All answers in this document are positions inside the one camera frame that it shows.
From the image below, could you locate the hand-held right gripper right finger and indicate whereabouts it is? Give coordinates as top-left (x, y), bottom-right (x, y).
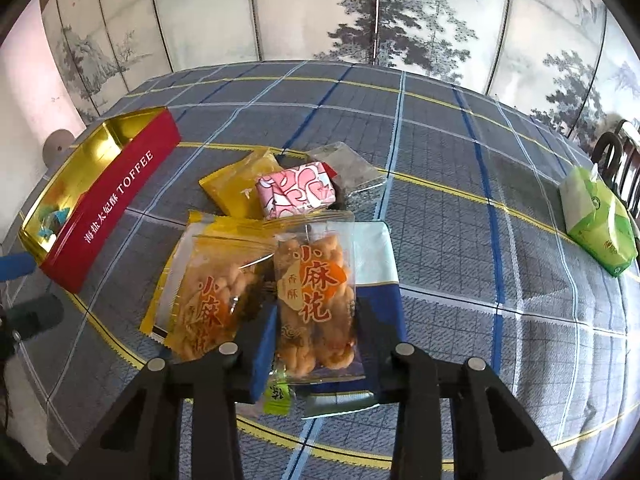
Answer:
top-left (356, 299), bottom-right (573, 480)

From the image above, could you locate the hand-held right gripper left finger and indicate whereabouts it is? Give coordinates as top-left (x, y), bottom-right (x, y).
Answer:
top-left (60, 304), bottom-right (280, 480)

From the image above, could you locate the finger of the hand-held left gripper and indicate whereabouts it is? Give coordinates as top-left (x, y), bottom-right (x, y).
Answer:
top-left (0, 254), bottom-right (35, 282)

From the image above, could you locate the clear dough twist packet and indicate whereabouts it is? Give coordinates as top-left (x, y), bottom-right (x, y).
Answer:
top-left (272, 212), bottom-right (368, 386)

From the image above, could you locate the blue and white snack packet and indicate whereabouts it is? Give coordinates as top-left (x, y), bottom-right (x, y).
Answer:
top-left (300, 220), bottom-right (407, 421)

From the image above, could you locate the gold packet with white strip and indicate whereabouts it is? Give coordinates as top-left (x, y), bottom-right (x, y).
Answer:
top-left (139, 240), bottom-right (196, 346)

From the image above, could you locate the red tin box gold inside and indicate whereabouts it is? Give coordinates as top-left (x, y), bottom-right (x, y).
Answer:
top-left (18, 106), bottom-right (182, 294)

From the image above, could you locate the yellow snack packet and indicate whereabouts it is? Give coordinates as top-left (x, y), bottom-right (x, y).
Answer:
top-left (199, 146), bottom-right (286, 220)

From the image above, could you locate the small green packet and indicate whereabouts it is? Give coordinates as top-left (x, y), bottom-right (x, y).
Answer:
top-left (262, 377), bottom-right (296, 416)

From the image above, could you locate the dough twist packet yellow header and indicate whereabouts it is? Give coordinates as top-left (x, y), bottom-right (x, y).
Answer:
top-left (165, 210), bottom-right (278, 363)

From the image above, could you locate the round grey stone disc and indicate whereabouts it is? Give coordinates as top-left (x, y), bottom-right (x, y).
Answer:
top-left (42, 130), bottom-right (76, 166)

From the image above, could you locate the pink floral candy packet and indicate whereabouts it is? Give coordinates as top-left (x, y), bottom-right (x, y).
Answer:
top-left (255, 160), bottom-right (338, 221)

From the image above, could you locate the clear grey snack packet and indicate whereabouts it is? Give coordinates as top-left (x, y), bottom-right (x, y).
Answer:
top-left (305, 141), bottom-right (388, 206)

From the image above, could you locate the blue plaid tablecloth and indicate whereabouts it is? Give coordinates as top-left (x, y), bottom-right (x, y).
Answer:
top-left (0, 62), bottom-right (640, 480)

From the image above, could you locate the green tissue pack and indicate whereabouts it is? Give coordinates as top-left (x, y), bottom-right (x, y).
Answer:
top-left (559, 164), bottom-right (638, 278)

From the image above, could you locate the dark wooden chair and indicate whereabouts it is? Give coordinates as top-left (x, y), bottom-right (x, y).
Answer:
top-left (592, 119), bottom-right (640, 221)

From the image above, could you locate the painted folding screen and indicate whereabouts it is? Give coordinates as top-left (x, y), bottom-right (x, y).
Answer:
top-left (42, 0), bottom-right (640, 146)

